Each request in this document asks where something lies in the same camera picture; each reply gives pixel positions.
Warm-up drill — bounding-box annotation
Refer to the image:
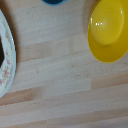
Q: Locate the white floral rim plate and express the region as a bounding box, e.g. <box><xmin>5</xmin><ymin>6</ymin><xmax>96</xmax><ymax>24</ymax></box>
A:
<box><xmin>0</xmin><ymin>9</ymin><xmax>17</xmax><ymax>99</ymax></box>

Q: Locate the blue cup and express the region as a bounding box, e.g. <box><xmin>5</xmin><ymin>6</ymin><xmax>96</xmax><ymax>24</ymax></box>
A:
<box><xmin>41</xmin><ymin>0</ymin><xmax>68</xmax><ymax>6</ymax></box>

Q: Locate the yellow plastic bowl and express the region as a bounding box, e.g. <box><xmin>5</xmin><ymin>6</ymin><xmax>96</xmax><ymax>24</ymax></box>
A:
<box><xmin>87</xmin><ymin>0</ymin><xmax>128</xmax><ymax>64</ymax></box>

